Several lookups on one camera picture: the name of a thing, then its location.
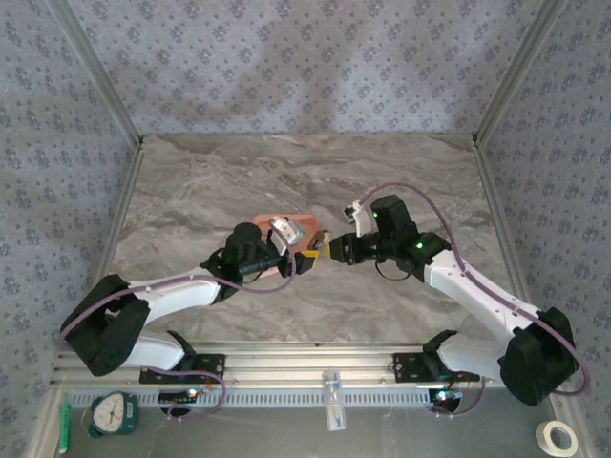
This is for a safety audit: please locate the pink plastic tray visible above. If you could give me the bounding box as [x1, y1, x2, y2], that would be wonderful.
[251, 213, 320, 279]

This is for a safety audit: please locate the black controller board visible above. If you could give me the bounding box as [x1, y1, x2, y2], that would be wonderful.
[158, 388, 200, 405]
[429, 388, 464, 405]

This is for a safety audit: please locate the green dial clock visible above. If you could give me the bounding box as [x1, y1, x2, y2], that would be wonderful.
[87, 390, 139, 439]

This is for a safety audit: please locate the green pen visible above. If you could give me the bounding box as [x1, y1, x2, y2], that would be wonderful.
[57, 399, 72, 453]

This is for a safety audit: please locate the white tape roll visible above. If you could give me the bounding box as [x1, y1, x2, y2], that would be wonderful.
[534, 419, 579, 457]

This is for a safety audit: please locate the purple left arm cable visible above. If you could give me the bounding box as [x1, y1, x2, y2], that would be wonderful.
[59, 238, 298, 425]

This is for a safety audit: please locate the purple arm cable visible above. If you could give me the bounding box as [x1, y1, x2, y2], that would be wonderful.
[59, 238, 298, 425]
[362, 182, 592, 421]

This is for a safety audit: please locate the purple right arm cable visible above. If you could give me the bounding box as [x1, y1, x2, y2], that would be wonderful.
[362, 182, 592, 421]

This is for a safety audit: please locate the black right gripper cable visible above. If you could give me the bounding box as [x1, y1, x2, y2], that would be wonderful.
[374, 260, 416, 283]

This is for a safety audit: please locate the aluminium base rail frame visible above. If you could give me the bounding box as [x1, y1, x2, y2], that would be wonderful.
[50, 339, 569, 386]

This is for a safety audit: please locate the aluminium table edge rail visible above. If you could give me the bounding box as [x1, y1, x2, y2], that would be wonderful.
[472, 137, 545, 347]
[90, 136, 147, 292]

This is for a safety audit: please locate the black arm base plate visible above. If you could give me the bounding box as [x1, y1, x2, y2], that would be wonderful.
[391, 351, 481, 383]
[138, 352, 226, 385]

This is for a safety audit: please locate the grey slotted cable duct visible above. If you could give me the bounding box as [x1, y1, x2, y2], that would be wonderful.
[71, 391, 433, 409]

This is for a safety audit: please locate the clear plastic bracket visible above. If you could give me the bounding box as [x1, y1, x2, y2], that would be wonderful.
[322, 369, 348, 433]

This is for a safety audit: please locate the aluminium corner post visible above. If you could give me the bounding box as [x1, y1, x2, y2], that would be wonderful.
[472, 0, 572, 143]
[45, 0, 145, 144]

